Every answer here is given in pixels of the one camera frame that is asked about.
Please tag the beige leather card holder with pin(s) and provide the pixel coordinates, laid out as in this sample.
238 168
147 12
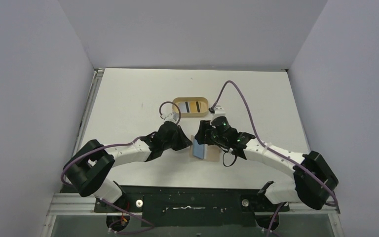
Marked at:
213 153

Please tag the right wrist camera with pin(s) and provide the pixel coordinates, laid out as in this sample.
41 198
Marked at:
217 111

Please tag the oval wooden tray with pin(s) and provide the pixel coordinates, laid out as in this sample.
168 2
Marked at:
204 104

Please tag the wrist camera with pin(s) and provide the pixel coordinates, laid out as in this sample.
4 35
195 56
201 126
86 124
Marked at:
171 116
217 111

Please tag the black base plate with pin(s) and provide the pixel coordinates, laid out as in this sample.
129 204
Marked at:
187 207

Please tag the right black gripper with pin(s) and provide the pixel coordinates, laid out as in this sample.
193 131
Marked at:
203 137

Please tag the aluminium frame rail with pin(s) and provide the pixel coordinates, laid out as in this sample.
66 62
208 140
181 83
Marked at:
70 215

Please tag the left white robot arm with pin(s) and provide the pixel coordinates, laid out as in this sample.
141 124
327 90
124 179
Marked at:
87 170

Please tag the white striped card in tray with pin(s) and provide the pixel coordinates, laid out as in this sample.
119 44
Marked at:
184 106

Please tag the yellow striped card in tray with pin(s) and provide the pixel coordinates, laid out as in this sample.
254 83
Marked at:
195 107

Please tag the left side aluminium rail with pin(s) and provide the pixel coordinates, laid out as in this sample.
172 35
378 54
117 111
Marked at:
95 83

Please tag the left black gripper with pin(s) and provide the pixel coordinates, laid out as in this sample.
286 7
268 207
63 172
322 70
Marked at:
179 139

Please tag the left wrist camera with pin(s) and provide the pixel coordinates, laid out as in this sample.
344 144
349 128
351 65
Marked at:
171 116

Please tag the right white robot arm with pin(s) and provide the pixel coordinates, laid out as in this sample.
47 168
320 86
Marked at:
312 182

